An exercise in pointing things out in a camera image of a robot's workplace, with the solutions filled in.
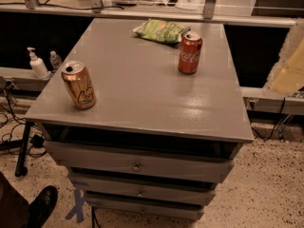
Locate black leather shoe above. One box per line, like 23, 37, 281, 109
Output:
27, 185, 58, 228

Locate orange soda can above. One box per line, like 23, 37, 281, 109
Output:
61, 61, 96, 109

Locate black floor cables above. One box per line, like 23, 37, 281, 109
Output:
0, 79, 48, 159

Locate grey drawer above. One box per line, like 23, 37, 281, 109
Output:
68, 173, 215, 205
85, 196, 203, 220
45, 141, 234, 183

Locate red Coca-Cola can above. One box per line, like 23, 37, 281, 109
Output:
179, 31, 202, 75

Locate small clear plastic bottle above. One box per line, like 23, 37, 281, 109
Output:
49, 50, 62, 70

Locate white pump dispenser bottle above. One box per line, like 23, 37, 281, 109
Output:
28, 47, 48, 79

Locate brown trouser leg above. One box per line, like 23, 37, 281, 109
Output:
0, 172, 29, 228

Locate green jalapeno chip bag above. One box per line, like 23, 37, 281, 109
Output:
133, 19, 190, 44

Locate black metal stand leg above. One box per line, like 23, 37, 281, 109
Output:
15, 122, 33, 177

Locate grey drawer cabinet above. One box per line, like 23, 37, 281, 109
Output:
27, 19, 253, 209

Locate bottom grey drawer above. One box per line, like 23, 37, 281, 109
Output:
85, 196, 203, 220

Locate top grey drawer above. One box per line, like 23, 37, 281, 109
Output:
45, 141, 234, 183

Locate middle grey drawer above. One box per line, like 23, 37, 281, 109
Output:
68, 173, 215, 205

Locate yellow padded sheet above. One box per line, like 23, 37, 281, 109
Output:
272, 38, 304, 94

